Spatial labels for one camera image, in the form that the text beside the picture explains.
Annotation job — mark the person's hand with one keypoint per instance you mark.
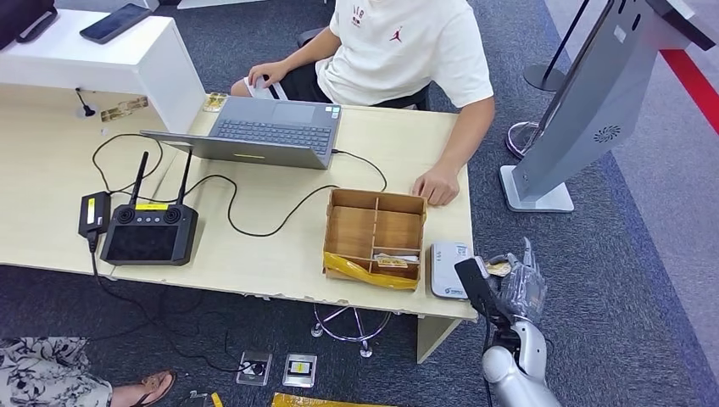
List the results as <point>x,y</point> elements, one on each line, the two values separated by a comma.
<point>269,72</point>
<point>438,185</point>

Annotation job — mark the grey kiosk stand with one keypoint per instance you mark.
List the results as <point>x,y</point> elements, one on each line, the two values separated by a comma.
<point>590,95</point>

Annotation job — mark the grey laptop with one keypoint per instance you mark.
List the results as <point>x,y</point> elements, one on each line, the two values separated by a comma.
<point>275,132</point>

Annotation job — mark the yellow floor strip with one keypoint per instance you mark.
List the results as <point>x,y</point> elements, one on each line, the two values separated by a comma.
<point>303,401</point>

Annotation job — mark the person's right forearm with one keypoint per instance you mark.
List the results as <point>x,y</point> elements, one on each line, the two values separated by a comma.
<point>309,53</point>

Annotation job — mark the small black desk microphone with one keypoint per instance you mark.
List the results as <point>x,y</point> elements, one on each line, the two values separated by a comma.
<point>87,111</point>

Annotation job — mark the white counter block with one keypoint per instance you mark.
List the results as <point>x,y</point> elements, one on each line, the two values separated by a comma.
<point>101,56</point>

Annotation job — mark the black remote controller with antennas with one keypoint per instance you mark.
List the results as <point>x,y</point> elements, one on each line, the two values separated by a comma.
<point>148,241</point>

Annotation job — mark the chrome stanchion base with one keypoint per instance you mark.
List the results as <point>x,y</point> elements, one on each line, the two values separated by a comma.
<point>519,137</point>

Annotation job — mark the wooden compartment box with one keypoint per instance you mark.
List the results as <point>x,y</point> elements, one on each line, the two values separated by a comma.
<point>351,230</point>

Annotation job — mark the black power adapter yellow label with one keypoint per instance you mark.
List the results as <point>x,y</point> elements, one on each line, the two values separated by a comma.
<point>94,213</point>

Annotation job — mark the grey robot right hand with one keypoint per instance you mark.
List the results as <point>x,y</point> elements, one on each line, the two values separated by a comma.
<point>522,292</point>

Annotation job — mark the gold room key card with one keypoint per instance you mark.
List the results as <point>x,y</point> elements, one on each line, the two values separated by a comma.
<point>392,262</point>

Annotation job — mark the person's left forearm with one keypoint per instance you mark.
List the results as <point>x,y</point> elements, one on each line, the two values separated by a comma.
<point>466,140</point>

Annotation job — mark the person's right hand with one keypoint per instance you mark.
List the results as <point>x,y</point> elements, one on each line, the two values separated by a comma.
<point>269,72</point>

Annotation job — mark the brown sandal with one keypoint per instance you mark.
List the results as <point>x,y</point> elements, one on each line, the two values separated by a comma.
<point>157,383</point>

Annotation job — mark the white furniture base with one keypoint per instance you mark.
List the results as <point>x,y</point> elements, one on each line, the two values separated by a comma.
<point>213,3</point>

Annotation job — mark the chrome stool base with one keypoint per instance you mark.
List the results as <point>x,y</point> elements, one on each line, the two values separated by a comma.
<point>365,352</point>

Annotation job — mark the person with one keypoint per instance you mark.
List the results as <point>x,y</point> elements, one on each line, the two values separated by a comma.
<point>393,56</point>
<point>45,371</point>

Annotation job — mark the white card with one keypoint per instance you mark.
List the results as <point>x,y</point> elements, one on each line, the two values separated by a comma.
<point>413,258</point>

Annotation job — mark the black bag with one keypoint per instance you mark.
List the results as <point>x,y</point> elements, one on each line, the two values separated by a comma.
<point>22,17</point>

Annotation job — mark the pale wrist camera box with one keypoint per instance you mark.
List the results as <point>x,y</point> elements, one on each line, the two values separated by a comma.
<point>474,283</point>

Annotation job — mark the black smartphone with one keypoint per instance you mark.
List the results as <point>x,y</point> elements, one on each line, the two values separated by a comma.
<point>115,22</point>

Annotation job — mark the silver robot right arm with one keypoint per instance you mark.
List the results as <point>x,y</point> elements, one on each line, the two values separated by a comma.
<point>519,387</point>

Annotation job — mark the floor socket with black plug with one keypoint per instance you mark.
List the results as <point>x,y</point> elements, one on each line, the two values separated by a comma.
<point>255,369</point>

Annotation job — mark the floor socket with yellow label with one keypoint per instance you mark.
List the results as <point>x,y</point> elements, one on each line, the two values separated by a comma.
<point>299,371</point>

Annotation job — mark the person's left hand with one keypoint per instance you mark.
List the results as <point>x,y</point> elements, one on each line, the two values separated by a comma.
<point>438,185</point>

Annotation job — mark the light wood desk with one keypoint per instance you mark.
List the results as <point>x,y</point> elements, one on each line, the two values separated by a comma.
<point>269,264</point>

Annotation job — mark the black stanchion pole with base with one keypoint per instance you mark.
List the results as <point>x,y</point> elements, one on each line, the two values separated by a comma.
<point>542,78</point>

